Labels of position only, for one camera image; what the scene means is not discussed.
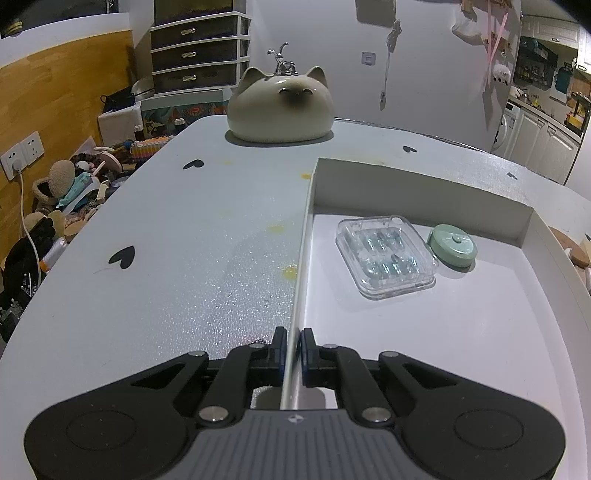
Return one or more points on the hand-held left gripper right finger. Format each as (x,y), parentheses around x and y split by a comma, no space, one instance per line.
(306,354)

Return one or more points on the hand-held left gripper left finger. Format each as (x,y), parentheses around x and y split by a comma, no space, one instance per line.
(279,353)

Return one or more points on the white cardboard box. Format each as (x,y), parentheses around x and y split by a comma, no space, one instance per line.
(480,323)

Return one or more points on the brown wooden board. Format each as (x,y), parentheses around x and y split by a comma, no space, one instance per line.
(561,237)

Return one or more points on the clear plastic case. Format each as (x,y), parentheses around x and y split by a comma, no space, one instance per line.
(385,258)

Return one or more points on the green round tape measure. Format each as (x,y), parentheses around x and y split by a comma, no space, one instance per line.
(453,245)

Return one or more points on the cat-shaped ceramic jar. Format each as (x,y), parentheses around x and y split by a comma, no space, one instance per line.
(277,115)

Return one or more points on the rainbow bubble toy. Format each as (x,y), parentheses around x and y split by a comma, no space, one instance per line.
(150,147)

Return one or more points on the colourful patterned box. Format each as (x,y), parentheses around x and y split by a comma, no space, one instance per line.
(184,117)

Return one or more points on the pink round toy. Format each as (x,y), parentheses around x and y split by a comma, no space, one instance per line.
(108,158)

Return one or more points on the black cloth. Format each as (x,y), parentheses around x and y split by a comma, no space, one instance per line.
(25,258)

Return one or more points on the white storage box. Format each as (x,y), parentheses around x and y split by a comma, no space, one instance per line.
(117,127)

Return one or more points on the metal bicycle ornament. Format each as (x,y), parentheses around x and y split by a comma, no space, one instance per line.
(281,64)

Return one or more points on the light wooden piece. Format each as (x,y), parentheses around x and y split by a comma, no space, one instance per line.
(582,253)

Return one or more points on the white washing machine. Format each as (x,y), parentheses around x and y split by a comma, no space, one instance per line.
(505,131)

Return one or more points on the black handbag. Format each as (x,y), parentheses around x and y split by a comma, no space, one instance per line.
(120,99)

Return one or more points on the white drawer unit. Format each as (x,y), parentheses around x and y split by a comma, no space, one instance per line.
(198,55)

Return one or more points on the white kitchen cabinets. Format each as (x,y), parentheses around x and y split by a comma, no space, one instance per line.
(545,143)

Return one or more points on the fluffy white ball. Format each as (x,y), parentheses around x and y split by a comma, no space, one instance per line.
(501,73)

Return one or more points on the pink hanging ribbons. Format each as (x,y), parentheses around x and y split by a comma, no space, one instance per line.
(493,46)

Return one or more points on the white hanging pouch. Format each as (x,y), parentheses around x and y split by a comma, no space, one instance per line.
(466,25)

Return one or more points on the kitchen spice rack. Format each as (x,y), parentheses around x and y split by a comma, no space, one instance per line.
(535,64)

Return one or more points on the white wall switch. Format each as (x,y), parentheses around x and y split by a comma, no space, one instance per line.
(368,58)

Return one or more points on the white wall socket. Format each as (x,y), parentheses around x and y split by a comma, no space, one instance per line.
(11,161)
(33,146)

